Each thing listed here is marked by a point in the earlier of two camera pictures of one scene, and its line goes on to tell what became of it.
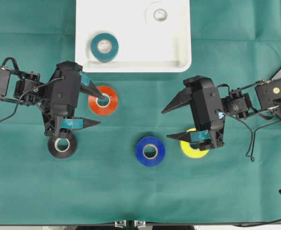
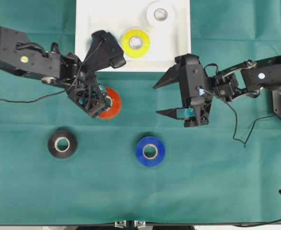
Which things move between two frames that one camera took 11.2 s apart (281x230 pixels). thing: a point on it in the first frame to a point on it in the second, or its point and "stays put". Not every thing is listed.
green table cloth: (125, 170) stays put
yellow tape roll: (190, 152) to (138, 53)
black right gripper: (207, 108) to (195, 88)
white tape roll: (151, 9) stays put
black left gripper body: (61, 102) to (86, 91)
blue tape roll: (160, 151) stays put
